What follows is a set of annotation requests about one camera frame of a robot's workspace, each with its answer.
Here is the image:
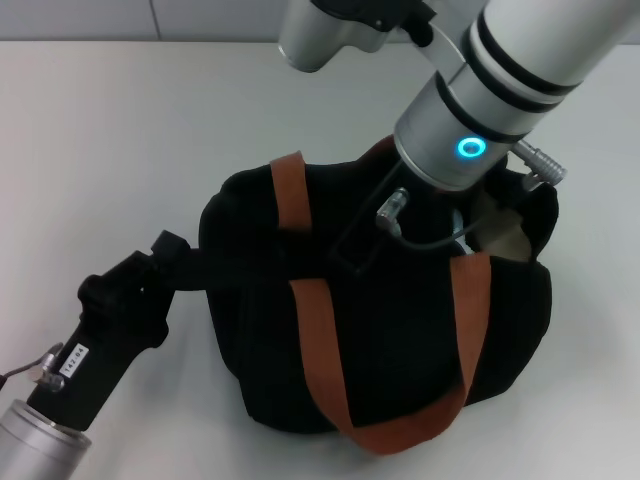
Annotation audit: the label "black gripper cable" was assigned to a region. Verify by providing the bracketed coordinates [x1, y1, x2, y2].
[0, 357, 44, 389]
[399, 214, 484, 251]

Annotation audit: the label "black food bag orange handles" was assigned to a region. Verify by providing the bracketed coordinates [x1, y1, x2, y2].
[182, 135, 560, 457]

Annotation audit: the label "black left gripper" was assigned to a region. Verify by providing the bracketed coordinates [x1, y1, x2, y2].
[26, 228, 192, 433]

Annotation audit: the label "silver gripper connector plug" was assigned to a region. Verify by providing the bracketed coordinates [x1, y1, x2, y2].
[34, 342, 66, 392]
[374, 187, 411, 235]

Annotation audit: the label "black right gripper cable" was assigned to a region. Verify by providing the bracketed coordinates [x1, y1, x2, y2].
[399, 214, 484, 251]

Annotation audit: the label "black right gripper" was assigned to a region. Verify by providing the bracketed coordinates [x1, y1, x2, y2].
[328, 162, 439, 275]

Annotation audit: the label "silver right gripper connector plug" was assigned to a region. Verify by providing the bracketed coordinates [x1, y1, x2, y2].
[374, 187, 411, 235]

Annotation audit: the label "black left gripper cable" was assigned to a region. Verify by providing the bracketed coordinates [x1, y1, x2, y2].
[0, 357, 44, 389]

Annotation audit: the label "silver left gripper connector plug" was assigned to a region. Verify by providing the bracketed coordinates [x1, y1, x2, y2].
[34, 342, 66, 392]

